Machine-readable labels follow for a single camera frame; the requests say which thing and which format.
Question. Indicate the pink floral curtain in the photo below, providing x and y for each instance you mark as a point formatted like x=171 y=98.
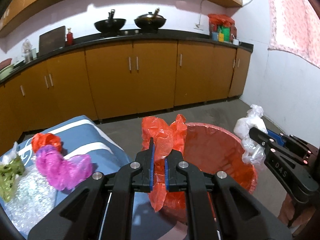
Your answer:
x=295 y=29

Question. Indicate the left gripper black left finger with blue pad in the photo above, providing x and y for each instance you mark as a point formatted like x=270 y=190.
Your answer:
x=101 y=207

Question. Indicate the clear plastic jar on counter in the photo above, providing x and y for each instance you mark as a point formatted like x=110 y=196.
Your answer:
x=28 y=52

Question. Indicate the olive green plastic bag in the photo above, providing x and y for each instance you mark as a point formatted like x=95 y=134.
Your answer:
x=9 y=174

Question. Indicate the blue white striped tablecloth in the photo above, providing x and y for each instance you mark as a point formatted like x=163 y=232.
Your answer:
x=78 y=135

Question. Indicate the dark cutting board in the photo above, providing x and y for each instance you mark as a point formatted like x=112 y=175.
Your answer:
x=52 y=40

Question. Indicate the right black wok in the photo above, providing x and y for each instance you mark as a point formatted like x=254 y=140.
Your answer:
x=150 y=21

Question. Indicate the orange bag on counter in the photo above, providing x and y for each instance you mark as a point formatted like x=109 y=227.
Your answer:
x=221 y=19

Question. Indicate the clear bubble wrap sheet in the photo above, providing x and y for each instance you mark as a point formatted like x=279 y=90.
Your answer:
x=32 y=200

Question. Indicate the brown lower kitchen cabinets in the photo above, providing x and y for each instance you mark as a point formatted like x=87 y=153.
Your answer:
x=107 y=77

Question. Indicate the red plastic trash basket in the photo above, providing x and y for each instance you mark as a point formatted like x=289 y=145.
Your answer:
x=214 y=149

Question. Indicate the black wok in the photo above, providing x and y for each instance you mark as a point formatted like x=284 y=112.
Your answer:
x=111 y=24
x=150 y=21

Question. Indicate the white plastic bag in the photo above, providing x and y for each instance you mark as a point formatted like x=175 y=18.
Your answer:
x=246 y=129

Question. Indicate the red bottle on counter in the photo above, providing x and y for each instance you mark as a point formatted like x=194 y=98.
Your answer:
x=69 y=37

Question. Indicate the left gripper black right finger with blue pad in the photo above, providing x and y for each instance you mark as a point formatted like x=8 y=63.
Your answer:
x=217 y=206

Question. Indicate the small orange plastic bag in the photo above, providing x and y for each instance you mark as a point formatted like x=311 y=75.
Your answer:
x=39 y=140

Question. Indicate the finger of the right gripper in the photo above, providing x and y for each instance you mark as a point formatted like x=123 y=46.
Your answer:
x=300 y=150
x=263 y=139

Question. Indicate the white wall socket with cable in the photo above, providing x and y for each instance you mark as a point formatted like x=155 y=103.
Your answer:
x=199 y=24

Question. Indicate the left black wok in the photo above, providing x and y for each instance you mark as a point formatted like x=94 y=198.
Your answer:
x=111 y=24

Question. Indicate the white mug on counter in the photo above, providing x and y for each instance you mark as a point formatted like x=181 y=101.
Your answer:
x=236 y=42

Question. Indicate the green box on counter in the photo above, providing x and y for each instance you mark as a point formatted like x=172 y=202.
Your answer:
x=223 y=33

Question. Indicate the magenta plastic bag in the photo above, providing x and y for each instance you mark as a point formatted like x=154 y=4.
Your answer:
x=61 y=173

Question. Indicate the stacked bowls on counter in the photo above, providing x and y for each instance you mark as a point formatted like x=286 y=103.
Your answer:
x=6 y=68

